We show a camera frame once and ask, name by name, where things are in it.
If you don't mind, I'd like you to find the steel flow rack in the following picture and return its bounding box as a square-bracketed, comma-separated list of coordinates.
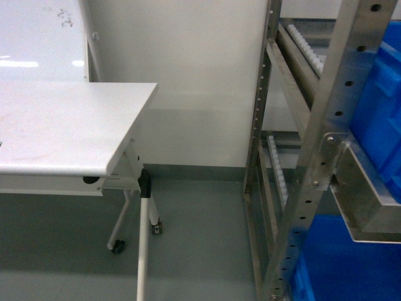
[244, 1, 400, 300]

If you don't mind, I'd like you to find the white folding table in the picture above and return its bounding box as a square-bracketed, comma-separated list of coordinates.
[1, 82, 162, 300]

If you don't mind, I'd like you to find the blue crate lower shelf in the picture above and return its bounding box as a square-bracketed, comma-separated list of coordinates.
[290, 215, 400, 301]

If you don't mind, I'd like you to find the blue crate shelf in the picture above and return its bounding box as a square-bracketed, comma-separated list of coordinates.
[350, 21, 400, 203]
[290, 215, 400, 301]

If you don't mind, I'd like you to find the blue crate upper shelf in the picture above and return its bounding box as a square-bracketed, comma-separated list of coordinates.
[350, 21, 400, 203]

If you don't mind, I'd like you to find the white whiteboard panel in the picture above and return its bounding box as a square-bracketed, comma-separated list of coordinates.
[1, 1, 98, 82]

